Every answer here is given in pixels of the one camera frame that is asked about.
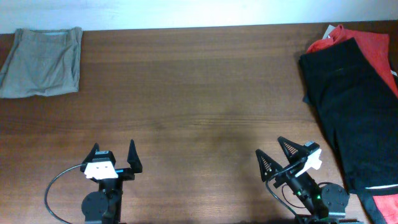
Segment red printed t-shirt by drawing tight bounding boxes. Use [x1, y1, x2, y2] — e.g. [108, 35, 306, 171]
[307, 24, 397, 96]

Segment black cable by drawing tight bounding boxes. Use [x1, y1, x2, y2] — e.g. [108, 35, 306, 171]
[44, 164, 85, 224]
[265, 158, 335, 224]

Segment white paper tag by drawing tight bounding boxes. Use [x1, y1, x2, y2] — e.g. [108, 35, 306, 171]
[322, 24, 335, 39]

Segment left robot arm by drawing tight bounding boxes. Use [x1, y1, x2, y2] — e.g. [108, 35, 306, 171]
[80, 140, 142, 224]

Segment right black cable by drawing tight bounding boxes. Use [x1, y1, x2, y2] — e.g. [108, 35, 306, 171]
[265, 158, 335, 224]

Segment black garment under t-shirt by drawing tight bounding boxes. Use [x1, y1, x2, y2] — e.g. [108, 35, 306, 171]
[358, 187, 397, 224]

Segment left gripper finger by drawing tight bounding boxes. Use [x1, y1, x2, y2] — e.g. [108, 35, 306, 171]
[82, 142, 100, 164]
[127, 139, 142, 173]

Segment black shorts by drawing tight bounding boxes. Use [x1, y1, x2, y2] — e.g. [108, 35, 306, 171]
[298, 39, 397, 192]

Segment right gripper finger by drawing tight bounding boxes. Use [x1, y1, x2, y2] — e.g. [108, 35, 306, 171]
[277, 136, 308, 164]
[256, 149, 283, 182]

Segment folded khaki shorts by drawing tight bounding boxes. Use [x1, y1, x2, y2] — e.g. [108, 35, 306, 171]
[1, 27, 83, 99]

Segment left black cable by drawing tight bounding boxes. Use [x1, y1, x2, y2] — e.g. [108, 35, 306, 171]
[44, 164, 85, 224]

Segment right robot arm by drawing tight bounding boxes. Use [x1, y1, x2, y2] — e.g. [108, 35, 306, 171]
[255, 136, 349, 224]

